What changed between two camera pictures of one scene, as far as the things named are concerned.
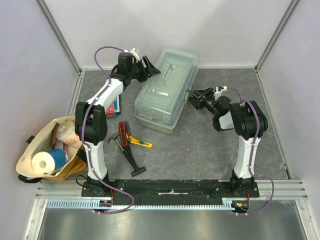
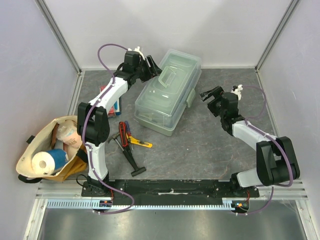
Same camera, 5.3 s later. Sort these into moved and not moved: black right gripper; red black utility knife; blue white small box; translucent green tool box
Moved: black right gripper
Not moved: translucent green tool box; blue white small box; red black utility knife
